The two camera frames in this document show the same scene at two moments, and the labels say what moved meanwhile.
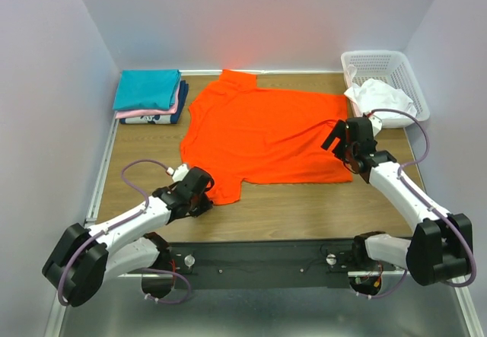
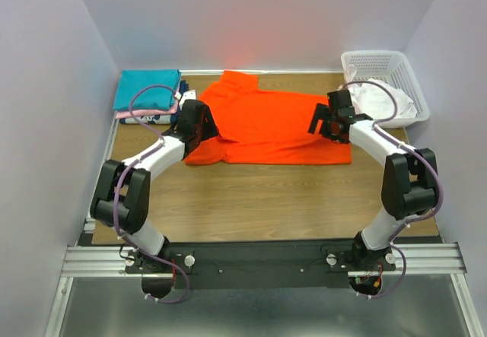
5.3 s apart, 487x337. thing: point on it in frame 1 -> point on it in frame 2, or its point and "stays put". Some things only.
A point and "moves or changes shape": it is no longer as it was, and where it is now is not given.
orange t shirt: [237, 134] moves or changes shape
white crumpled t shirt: [374, 95] stays put
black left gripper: [205, 205] -> [211, 128]
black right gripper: [338, 131] -> [321, 112]
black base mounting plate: [268, 265] stays put
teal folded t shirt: [147, 89] stays put
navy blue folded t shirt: [168, 119] stays put
